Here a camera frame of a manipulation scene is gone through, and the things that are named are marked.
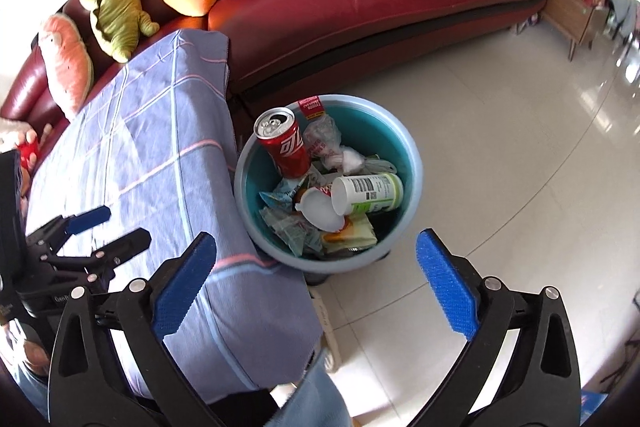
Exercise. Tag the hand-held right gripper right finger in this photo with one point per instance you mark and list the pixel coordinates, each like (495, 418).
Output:
(447, 284)

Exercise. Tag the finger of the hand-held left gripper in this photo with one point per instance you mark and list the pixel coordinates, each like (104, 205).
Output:
(125, 243)
(87, 218)

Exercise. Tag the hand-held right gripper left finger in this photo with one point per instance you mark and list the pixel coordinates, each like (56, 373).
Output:
(185, 284)

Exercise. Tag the yellow snack packet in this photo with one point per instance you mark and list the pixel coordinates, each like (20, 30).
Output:
(355, 234)

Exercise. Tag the light blue snack wrapper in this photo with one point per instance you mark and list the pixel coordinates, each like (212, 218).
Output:
(290, 232)
(280, 194)

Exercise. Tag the white bottle with green label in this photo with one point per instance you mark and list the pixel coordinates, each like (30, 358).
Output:
(370, 192)

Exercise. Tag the clear plastic bag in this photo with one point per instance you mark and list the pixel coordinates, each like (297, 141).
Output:
(380, 164)

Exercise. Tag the white tissue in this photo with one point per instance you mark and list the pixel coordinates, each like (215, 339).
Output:
(352, 159)

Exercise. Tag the teal plastic bin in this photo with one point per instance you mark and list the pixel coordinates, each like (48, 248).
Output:
(390, 132)

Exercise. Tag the red soda can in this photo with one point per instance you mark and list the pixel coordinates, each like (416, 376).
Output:
(287, 147)

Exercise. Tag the clear plastic wrapper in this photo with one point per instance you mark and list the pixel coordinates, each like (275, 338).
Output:
(322, 137)

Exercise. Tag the person's left hand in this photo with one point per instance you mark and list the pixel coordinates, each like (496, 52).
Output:
(35, 352)

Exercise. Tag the blue plaid cloth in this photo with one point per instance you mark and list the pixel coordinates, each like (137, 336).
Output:
(150, 157)

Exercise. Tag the red plush toy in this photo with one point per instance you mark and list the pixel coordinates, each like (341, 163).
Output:
(27, 154)

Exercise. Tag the beige storage box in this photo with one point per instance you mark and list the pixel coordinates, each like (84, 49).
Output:
(327, 332)

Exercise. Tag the pink plush pillow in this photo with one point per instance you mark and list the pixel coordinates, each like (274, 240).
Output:
(65, 62)

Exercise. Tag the person's jeans leg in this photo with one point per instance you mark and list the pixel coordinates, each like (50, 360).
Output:
(315, 399)

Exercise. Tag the green plush dinosaur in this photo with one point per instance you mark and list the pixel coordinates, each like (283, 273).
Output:
(117, 12)

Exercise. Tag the red paper tag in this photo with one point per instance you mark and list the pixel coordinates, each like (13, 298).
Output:
(311, 108)

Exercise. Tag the red leather sofa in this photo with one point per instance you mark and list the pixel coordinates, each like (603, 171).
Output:
(350, 7)

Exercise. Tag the wooden side table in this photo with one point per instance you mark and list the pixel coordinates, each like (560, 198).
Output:
(575, 17)

